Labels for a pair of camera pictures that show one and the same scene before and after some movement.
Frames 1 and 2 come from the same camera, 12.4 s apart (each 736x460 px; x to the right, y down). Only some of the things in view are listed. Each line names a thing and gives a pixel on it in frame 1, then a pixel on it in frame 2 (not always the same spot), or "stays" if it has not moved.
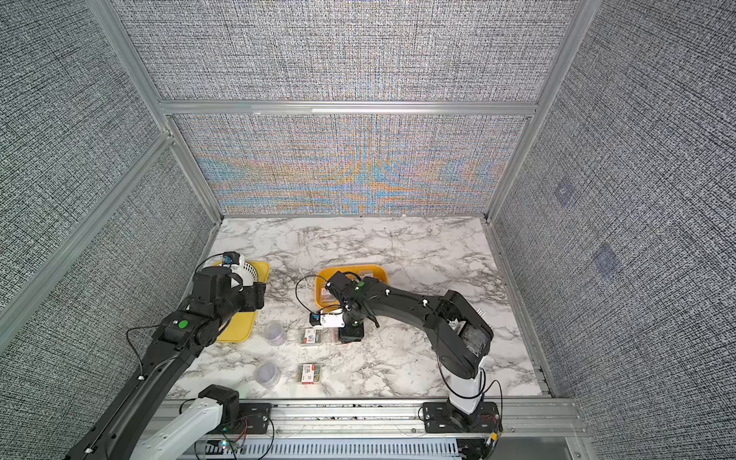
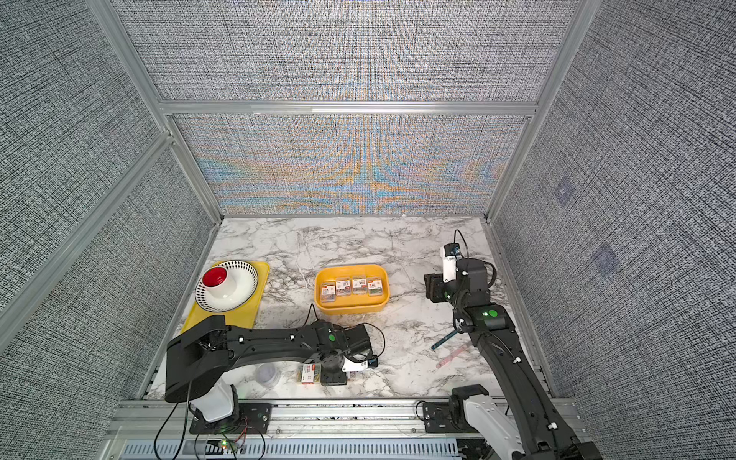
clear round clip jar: (267, 375) stays
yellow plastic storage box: (325, 299) stays
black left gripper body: (249, 298) to (334, 377)
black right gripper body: (352, 330) to (443, 292)
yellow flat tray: (242, 328) stays
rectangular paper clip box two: (309, 373) stays
